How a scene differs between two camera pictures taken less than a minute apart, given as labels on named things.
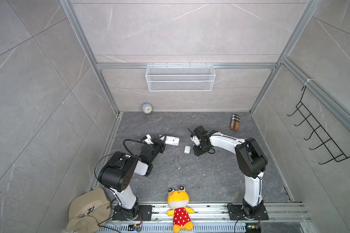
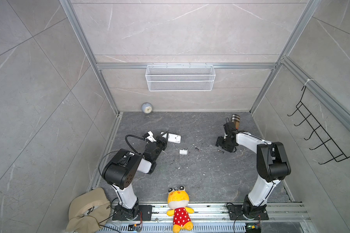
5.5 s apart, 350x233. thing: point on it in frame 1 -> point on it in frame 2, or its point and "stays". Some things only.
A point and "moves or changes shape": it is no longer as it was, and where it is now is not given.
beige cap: x=88 y=211 stays
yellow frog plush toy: x=178 y=200 stays
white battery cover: x=187 y=149 moves or changes shape
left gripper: x=161 y=144 stays
